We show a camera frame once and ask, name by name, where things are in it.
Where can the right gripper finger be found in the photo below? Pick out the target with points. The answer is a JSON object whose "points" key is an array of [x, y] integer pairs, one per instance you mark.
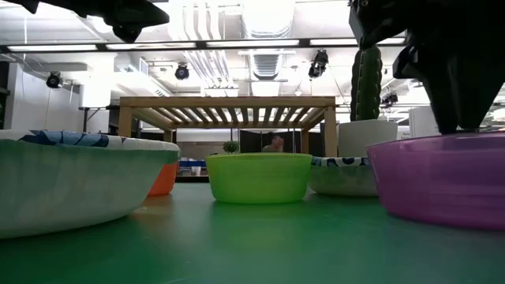
{"points": [[481, 87], [446, 94]]}

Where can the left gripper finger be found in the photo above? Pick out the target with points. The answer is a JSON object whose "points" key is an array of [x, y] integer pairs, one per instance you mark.
{"points": [[152, 13], [127, 34]]}

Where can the purple plastic bowl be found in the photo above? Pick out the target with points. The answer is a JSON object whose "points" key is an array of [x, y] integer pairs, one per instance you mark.
{"points": [[434, 185]]}

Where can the blue patterned paper bowl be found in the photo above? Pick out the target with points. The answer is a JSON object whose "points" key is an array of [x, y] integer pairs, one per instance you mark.
{"points": [[71, 189], [339, 179]]}

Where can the orange-red plastic bowl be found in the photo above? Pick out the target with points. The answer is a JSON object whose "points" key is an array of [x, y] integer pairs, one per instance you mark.
{"points": [[163, 179]]}

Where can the green plastic bowl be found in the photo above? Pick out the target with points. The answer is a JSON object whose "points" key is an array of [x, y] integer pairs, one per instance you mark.
{"points": [[258, 177]]}

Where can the wooden slatted shelf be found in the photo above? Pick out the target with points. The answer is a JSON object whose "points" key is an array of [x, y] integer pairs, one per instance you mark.
{"points": [[227, 102]]}

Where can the white cabinet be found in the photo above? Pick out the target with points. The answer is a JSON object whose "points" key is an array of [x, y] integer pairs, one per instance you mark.
{"points": [[424, 122]]}

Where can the overhead rig light bar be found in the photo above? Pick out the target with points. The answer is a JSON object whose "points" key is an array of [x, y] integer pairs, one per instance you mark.
{"points": [[51, 47]]}

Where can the green cactus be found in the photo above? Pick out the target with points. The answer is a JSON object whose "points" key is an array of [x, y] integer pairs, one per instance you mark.
{"points": [[367, 83]]}

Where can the white plant pot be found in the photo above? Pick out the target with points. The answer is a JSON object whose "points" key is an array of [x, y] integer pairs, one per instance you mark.
{"points": [[367, 136]]}

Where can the blue storage bin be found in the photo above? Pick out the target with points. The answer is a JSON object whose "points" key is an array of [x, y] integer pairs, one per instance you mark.
{"points": [[192, 163]]}

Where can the white cup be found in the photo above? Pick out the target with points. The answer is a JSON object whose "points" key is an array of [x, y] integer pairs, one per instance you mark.
{"points": [[196, 170]]}

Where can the small potted plant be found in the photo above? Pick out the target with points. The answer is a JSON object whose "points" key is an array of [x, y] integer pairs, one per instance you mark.
{"points": [[230, 146]]}

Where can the black room divider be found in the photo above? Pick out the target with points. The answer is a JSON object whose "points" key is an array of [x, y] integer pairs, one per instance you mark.
{"points": [[250, 142]]}

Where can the person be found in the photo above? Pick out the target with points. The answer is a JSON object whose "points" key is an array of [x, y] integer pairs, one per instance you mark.
{"points": [[276, 144]]}

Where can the green table mat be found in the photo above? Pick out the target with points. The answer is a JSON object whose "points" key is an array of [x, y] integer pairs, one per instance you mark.
{"points": [[252, 244]]}

